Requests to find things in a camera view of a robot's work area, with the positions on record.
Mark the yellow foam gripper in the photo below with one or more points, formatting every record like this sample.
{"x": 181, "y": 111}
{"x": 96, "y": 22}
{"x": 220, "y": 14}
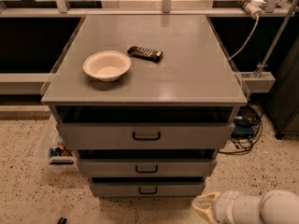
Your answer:
{"x": 221, "y": 205}

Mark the grey bottom drawer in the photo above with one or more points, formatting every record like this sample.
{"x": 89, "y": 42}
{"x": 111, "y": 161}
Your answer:
{"x": 143, "y": 189}

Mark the grey drawer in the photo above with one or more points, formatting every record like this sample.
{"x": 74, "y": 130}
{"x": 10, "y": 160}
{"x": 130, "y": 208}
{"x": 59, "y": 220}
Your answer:
{"x": 143, "y": 189}
{"x": 146, "y": 167}
{"x": 145, "y": 135}

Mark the grey drawer cabinet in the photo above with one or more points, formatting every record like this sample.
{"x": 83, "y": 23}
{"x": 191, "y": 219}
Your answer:
{"x": 192, "y": 83}

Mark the grey middle drawer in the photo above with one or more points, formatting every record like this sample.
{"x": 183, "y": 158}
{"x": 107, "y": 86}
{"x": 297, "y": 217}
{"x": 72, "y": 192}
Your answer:
{"x": 146, "y": 167}

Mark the grey top drawer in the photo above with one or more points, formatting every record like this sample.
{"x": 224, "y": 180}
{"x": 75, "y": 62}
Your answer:
{"x": 145, "y": 135}

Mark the blue box on floor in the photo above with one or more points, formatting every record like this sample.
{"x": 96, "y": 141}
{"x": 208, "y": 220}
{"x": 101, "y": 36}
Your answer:
{"x": 243, "y": 129}

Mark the dark cabinet at right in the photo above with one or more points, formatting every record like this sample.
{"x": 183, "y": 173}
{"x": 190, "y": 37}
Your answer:
{"x": 283, "y": 106}

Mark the small black floor object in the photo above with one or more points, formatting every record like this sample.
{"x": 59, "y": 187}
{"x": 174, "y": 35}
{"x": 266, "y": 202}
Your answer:
{"x": 62, "y": 220}

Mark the clear plastic storage box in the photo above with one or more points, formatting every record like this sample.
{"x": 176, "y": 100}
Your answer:
{"x": 51, "y": 151}

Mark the black snack bar wrapper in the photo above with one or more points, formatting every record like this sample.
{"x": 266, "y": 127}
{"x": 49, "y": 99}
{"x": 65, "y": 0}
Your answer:
{"x": 145, "y": 54}

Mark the white paper bowl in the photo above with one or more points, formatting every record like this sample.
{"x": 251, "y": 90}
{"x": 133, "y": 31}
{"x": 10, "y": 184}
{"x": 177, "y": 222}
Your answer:
{"x": 107, "y": 65}

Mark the white power strip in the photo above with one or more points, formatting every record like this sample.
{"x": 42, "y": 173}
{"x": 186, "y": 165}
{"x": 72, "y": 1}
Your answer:
{"x": 252, "y": 7}

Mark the diagonal metal rod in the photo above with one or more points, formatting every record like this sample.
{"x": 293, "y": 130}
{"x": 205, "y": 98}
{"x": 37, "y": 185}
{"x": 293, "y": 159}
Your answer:
{"x": 262, "y": 65}

